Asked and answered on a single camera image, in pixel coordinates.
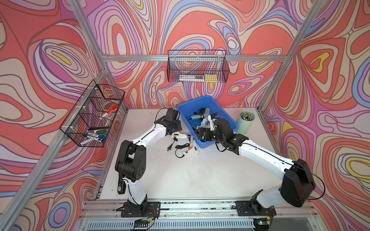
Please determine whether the black wire basket left wall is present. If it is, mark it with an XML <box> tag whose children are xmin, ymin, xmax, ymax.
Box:
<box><xmin>59</xmin><ymin>80</ymin><xmax>125</xmax><ymax>148</ymax></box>

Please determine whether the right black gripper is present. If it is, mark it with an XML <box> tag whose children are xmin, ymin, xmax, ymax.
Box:
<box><xmin>195</xmin><ymin>127</ymin><xmax>225</xmax><ymax>144</ymax></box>

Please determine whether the blue marker pen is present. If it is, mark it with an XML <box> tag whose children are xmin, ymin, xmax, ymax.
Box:
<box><xmin>85</xmin><ymin>132</ymin><xmax>106</xmax><ymax>140</ymax></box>

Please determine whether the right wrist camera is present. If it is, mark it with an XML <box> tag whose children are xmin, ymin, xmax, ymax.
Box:
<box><xmin>209</xmin><ymin>113</ymin><xmax>220</xmax><ymax>120</ymax></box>

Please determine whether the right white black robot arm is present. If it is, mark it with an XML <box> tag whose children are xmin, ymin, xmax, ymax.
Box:
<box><xmin>195</xmin><ymin>118</ymin><xmax>316</xmax><ymax>208</ymax></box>

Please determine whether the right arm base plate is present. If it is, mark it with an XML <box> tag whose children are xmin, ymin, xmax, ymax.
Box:
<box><xmin>235</xmin><ymin>201</ymin><xmax>277</xmax><ymax>217</ymax></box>

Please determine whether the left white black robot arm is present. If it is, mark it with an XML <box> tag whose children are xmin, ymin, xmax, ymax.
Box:
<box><xmin>115</xmin><ymin>108</ymin><xmax>182</xmax><ymax>208</ymax></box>

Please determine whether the black wire basket back wall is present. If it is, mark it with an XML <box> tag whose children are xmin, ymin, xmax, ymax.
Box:
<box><xmin>167</xmin><ymin>49</ymin><xmax>230</xmax><ymax>83</ymax></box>

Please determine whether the green cylindrical holder cup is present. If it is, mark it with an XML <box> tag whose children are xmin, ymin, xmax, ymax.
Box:
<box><xmin>237</xmin><ymin>110</ymin><xmax>255</xmax><ymax>134</ymax></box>

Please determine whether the white glue gun with switch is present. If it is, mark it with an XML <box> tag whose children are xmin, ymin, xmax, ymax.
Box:
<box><xmin>167</xmin><ymin>131</ymin><xmax>188</xmax><ymax>151</ymax></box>

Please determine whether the black wire basket wall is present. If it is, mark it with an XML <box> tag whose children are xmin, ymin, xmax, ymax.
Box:
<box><xmin>167</xmin><ymin>49</ymin><xmax>230</xmax><ymax>83</ymax></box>
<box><xmin>59</xmin><ymin>80</ymin><xmax>125</xmax><ymax>148</ymax></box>

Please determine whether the white box in basket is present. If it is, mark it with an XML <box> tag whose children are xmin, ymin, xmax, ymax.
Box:
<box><xmin>179</xmin><ymin>75</ymin><xmax>205</xmax><ymax>82</ymax></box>

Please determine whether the large mint glue gun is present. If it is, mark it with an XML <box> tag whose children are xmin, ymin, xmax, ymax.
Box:
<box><xmin>188</xmin><ymin>108</ymin><xmax>210</xmax><ymax>121</ymax></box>

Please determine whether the red marker pen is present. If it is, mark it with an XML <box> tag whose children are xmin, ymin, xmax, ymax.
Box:
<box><xmin>102</xmin><ymin>105</ymin><xmax>119</xmax><ymax>118</ymax></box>

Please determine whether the white orange glue gun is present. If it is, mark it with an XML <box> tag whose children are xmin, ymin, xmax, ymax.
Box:
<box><xmin>175</xmin><ymin>140</ymin><xmax>199</xmax><ymax>158</ymax></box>

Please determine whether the blue plastic storage box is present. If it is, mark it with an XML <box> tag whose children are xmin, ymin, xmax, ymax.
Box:
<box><xmin>177</xmin><ymin>95</ymin><xmax>240</xmax><ymax>150</ymax></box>

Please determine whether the yellow box in basket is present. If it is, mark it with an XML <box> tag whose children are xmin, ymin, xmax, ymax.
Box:
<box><xmin>204</xmin><ymin>74</ymin><xmax>218</xmax><ymax>83</ymax></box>

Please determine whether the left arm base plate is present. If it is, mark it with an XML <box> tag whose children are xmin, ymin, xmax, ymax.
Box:
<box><xmin>117</xmin><ymin>201</ymin><xmax>161</xmax><ymax>218</ymax></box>

